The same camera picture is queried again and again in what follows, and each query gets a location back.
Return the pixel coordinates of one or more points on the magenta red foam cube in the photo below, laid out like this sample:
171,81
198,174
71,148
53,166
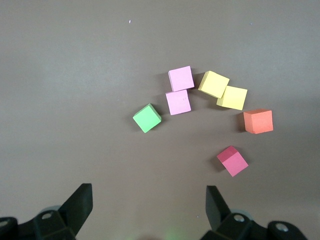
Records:
233,163

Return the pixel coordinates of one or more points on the pink foam cube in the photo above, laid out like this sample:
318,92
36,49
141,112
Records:
181,78
178,102

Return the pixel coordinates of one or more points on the brown table cover sheet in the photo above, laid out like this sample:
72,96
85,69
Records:
75,75

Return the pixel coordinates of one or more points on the yellow foam cube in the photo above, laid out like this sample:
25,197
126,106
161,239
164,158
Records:
233,98
212,83

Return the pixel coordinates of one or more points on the green foam cube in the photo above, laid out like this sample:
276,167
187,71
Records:
146,118

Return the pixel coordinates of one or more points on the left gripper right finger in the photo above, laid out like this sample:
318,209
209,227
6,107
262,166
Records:
220,215

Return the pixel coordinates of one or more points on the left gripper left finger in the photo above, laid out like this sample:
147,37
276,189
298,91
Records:
75,210

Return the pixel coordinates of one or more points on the orange foam cube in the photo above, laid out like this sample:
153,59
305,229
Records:
258,121

